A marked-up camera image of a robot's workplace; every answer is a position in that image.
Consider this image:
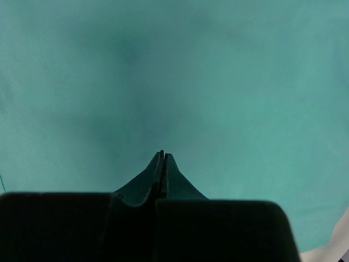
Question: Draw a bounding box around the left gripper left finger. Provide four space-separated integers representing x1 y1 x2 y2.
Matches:
1 152 164 261

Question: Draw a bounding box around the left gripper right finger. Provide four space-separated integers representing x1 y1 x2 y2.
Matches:
154 153 299 261

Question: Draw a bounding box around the teal t-shirt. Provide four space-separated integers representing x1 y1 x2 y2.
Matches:
1 1 348 252

